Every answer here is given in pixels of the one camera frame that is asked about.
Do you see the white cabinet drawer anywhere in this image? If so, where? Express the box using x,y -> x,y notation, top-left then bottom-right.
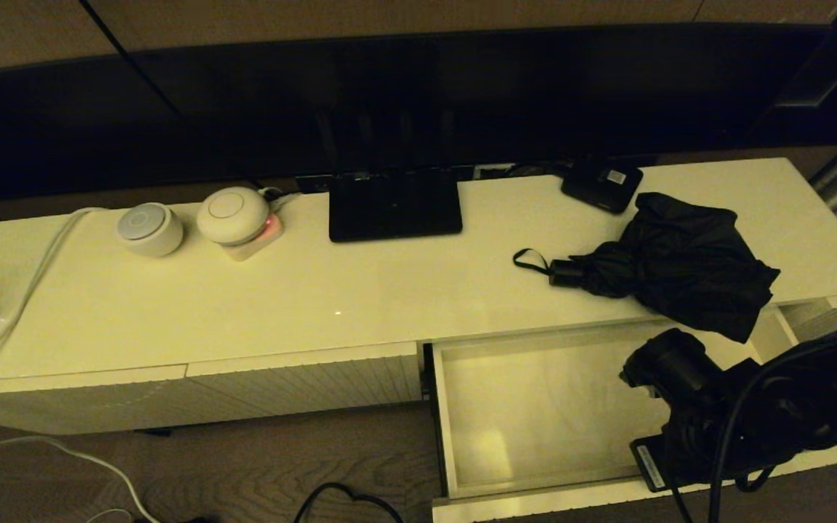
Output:
422,305 -> 837,523

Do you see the black umbrella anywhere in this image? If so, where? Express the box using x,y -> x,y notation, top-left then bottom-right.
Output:
513,192 -> 781,344

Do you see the white ribbed cabinet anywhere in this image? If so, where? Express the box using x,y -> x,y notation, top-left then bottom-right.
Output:
0,157 -> 837,438

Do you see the black set-top box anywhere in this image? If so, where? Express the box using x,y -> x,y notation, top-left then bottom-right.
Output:
561,158 -> 644,216

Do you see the white ribbed cabinet door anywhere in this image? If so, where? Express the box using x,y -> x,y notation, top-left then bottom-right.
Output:
0,363 -> 190,438
185,341 -> 425,423

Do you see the black flat screen television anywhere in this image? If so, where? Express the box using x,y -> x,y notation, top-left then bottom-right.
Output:
0,20 -> 837,208

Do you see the white power strip red light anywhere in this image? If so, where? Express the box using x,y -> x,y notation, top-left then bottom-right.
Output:
221,212 -> 286,262

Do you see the cream round dome device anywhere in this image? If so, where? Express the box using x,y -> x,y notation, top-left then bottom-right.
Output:
196,187 -> 271,246

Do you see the white speaker with grey top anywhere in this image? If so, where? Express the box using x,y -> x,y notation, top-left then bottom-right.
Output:
116,203 -> 185,258

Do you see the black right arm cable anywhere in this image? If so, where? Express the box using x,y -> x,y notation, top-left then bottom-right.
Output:
708,360 -> 775,523

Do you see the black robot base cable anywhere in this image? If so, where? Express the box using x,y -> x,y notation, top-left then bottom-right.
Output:
294,481 -> 405,523

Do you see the black television pedestal base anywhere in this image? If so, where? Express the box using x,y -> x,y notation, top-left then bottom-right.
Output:
328,169 -> 464,243

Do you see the thick white power cable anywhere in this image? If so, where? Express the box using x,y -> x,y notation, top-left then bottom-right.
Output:
0,208 -> 165,523

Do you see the thin black hanging cable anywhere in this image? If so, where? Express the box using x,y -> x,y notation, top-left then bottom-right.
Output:
77,0 -> 130,55

